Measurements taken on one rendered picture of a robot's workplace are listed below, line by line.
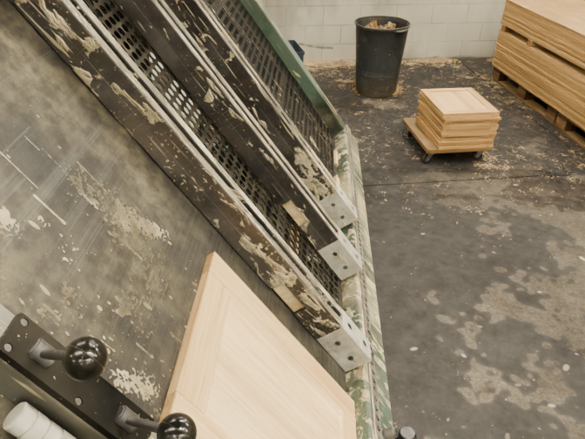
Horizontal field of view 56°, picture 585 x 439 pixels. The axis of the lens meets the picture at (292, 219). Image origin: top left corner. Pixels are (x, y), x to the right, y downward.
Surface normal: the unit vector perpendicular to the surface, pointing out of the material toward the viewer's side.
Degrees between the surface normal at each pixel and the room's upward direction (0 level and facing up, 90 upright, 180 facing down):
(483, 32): 90
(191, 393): 54
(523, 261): 0
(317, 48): 90
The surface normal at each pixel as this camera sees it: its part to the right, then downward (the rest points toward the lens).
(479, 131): 0.15, 0.54
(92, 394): 0.82, -0.46
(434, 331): 0.02, -0.84
